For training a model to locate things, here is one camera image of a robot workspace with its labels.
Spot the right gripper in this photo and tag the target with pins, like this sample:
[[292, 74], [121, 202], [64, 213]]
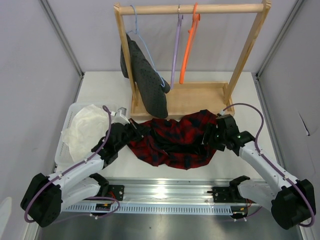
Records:
[[211, 129]]

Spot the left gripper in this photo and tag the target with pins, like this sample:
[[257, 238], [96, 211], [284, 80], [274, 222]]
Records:
[[139, 131]]

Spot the red plaid skirt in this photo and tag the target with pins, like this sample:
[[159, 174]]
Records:
[[177, 144]]

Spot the purple plastic hanger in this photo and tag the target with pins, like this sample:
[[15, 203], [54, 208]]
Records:
[[176, 46]]

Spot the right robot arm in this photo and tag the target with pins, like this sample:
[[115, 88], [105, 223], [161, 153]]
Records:
[[291, 201]]

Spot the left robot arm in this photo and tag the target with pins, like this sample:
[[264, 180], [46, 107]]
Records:
[[45, 212]]

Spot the orange plastic hanger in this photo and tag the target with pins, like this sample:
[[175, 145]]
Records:
[[196, 17]]

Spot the white cloth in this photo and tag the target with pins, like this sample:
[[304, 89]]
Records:
[[85, 130]]

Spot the wooden clothes rack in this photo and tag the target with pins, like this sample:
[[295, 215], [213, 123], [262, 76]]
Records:
[[186, 98]]

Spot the grey dotted garment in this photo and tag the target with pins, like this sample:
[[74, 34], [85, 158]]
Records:
[[152, 87]]

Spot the white plastic basket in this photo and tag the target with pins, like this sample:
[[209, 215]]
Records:
[[65, 140]]

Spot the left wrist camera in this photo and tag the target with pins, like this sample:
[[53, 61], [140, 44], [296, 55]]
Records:
[[120, 116]]

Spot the aluminium mounting rail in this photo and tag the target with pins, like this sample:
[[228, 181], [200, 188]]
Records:
[[160, 191]]

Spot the slotted cable duct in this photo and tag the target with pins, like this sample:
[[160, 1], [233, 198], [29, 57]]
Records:
[[128, 208]]

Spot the light blue wire hanger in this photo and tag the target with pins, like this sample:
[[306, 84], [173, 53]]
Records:
[[137, 32]]

